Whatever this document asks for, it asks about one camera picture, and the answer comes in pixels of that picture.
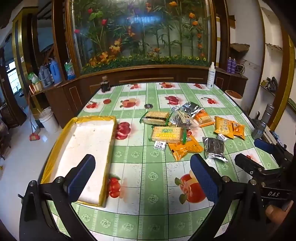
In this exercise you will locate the wooden low cabinet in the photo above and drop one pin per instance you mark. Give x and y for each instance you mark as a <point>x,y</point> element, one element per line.
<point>69,99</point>

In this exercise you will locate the green snack bag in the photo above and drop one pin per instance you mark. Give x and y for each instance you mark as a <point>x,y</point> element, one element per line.
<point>33,77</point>

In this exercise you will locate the white plastic bucket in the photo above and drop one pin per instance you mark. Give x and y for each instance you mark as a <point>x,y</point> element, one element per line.
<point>49,120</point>

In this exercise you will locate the clear water jug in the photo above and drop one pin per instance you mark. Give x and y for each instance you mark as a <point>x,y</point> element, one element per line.
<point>44,74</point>

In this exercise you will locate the green cracker packet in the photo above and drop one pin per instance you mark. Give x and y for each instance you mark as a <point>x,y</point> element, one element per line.
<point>167,134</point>
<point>153,117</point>

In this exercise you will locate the yellow cardboard tray box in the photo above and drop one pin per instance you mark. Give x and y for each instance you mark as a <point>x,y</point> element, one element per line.
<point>92,143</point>

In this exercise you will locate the red broom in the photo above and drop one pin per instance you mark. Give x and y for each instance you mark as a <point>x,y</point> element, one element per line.
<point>34,135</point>

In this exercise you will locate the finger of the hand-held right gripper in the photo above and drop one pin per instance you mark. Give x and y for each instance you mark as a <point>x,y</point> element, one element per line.
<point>245,162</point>
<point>263,144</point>

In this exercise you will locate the silver metal cylinder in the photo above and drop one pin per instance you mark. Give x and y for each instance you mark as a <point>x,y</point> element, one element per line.
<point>261,125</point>

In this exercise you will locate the wooden corner cabinet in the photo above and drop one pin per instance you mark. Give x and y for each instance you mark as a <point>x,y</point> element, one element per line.
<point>233,81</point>

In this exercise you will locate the dark glass bottle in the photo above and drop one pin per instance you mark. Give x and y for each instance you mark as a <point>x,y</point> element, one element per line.
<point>105,84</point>

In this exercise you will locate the blue thermos jug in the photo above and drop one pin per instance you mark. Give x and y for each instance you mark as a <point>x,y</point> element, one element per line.
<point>55,71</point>

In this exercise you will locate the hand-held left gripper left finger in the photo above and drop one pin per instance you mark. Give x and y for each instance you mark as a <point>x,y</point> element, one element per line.
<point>81,178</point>

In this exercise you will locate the small white candy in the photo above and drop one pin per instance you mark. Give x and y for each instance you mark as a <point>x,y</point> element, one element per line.
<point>174,108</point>
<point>222,136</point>
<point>160,145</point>

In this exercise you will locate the orange carton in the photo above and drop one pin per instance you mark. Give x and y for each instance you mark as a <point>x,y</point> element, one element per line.
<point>35,87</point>

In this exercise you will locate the round dark lid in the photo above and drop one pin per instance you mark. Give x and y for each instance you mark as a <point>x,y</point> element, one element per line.
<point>148,106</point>

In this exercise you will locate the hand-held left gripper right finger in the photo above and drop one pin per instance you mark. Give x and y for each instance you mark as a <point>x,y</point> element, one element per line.
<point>205,178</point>

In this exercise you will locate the clear plastic snack bag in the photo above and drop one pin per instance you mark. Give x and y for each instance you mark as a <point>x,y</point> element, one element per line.
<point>180,120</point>

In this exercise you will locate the purple spray can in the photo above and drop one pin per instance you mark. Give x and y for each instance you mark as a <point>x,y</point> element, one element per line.
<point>229,65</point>
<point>233,66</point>

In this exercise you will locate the orange cracker packet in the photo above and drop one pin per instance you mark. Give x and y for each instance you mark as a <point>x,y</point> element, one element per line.
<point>203,118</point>

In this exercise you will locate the large orange snack packet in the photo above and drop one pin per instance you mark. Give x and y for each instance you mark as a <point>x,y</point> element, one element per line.
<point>185,148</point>
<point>223,126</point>

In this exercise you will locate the green plastic bottle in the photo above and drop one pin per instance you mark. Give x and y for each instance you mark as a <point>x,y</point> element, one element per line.
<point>69,69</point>

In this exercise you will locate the white spray bottle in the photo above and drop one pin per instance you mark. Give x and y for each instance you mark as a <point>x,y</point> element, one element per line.
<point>211,75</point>

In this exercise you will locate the small orange snack packet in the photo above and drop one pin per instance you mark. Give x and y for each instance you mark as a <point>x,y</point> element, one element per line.
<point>238,130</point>

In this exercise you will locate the orange round stool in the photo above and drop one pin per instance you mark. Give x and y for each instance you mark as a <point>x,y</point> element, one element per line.
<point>232,93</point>

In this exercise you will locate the person's right hand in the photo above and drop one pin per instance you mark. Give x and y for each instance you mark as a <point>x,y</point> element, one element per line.
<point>274,213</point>

